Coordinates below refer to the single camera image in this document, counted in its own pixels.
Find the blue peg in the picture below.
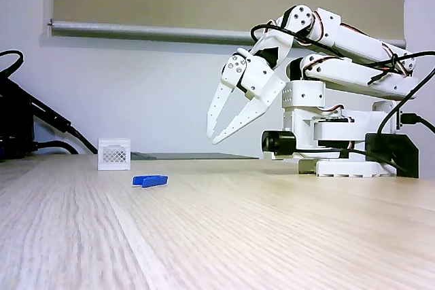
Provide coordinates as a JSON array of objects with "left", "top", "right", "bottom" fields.
[{"left": 132, "top": 175, "right": 169, "bottom": 189}]

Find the small white lattice crate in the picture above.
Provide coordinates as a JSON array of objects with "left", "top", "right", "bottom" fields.
[{"left": 97, "top": 138, "right": 132, "bottom": 171}]

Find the flat dark grey sheet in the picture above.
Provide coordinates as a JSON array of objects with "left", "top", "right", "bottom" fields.
[{"left": 130, "top": 151, "right": 261, "bottom": 161}]

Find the black table clamp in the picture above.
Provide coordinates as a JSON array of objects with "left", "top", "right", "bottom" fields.
[{"left": 364, "top": 132, "right": 421, "bottom": 179}]

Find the black box device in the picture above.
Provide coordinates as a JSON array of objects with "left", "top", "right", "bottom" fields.
[{"left": 0, "top": 77, "right": 35, "bottom": 162}]

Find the black cylindrical camera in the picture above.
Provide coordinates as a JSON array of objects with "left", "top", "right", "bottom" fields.
[{"left": 261, "top": 129, "right": 297, "bottom": 160}]

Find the black power cable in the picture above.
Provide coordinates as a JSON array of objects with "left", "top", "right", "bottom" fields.
[{"left": 375, "top": 64, "right": 435, "bottom": 137}]

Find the black usb cable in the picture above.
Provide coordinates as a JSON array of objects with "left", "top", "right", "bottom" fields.
[{"left": 402, "top": 112, "right": 435, "bottom": 129}]

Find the thick black cable with plug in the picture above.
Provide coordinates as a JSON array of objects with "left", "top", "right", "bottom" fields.
[{"left": 5, "top": 78, "right": 100, "bottom": 154}]

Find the thin black cable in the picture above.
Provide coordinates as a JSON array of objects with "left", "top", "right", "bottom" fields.
[{"left": 32, "top": 140, "right": 81, "bottom": 156}]

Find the looped black cable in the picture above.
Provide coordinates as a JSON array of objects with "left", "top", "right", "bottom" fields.
[{"left": 0, "top": 50, "right": 25, "bottom": 79}]

